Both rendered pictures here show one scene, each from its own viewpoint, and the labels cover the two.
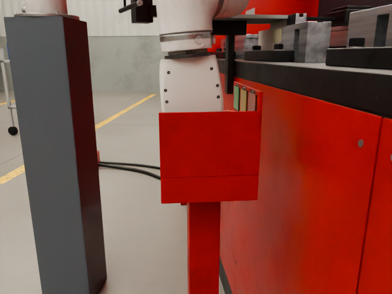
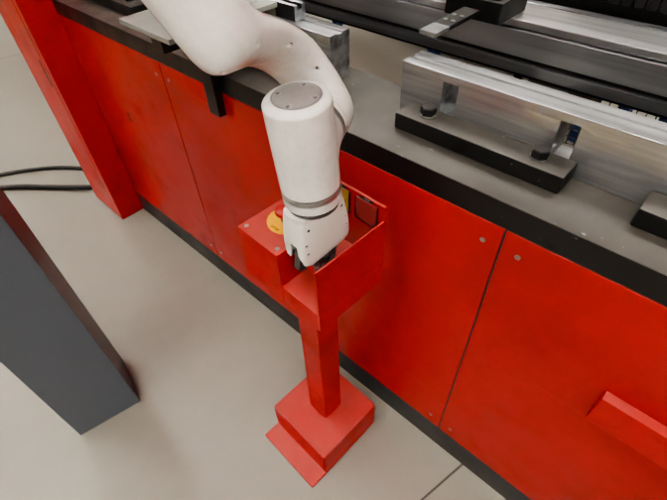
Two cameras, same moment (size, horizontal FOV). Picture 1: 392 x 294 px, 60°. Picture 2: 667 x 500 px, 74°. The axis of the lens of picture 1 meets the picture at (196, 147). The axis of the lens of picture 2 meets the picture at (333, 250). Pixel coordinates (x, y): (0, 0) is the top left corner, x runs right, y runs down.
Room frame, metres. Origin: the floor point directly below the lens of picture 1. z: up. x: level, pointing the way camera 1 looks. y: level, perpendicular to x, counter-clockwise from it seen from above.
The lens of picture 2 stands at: (0.16, 0.30, 1.30)
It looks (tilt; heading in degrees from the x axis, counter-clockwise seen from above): 46 degrees down; 322
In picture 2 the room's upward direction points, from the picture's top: 2 degrees counter-clockwise
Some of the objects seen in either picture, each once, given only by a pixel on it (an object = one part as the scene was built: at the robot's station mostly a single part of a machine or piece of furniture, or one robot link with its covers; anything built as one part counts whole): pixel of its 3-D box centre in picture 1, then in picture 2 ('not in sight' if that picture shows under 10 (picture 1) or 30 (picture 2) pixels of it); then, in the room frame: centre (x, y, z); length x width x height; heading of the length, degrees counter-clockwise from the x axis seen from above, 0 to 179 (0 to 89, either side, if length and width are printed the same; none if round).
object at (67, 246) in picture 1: (64, 170); (17, 296); (1.14, 0.47, 0.50); 0.18 x 0.18 x 1.00; 85
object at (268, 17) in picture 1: (234, 19); (200, 12); (1.09, -0.12, 1.00); 0.26 x 0.18 x 0.01; 97
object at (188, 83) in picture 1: (190, 83); (317, 221); (0.56, 0.01, 0.85); 0.10 x 0.07 x 0.11; 95
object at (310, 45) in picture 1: (287, 44); (276, 34); (1.05, -0.27, 0.92); 0.39 x 0.06 x 0.10; 7
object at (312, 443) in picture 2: not in sight; (319, 421); (0.61, 0.02, 0.06); 0.25 x 0.20 x 0.12; 95
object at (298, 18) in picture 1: (286, 22); (267, 2); (1.07, -0.27, 0.98); 0.20 x 0.03 x 0.03; 7
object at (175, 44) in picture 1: (188, 44); (313, 189); (0.56, 0.01, 0.91); 0.09 x 0.08 x 0.03; 95
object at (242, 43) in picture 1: (237, 47); not in sight; (1.65, -0.19, 0.92); 0.50 x 0.06 x 0.10; 7
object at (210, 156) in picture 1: (203, 135); (311, 242); (0.62, -0.01, 0.75); 0.20 x 0.16 x 0.18; 5
